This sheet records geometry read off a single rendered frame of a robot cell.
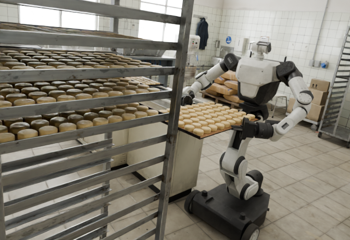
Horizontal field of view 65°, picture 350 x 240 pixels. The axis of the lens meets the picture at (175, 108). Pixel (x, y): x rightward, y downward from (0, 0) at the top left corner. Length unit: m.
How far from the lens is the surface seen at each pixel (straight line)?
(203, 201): 2.30
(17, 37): 0.74
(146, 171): 2.65
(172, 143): 1.10
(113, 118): 0.97
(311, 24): 6.17
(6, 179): 0.84
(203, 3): 7.28
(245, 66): 1.96
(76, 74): 0.81
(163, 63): 2.93
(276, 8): 6.65
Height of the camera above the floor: 1.47
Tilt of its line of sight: 16 degrees down
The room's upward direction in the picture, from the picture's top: 7 degrees clockwise
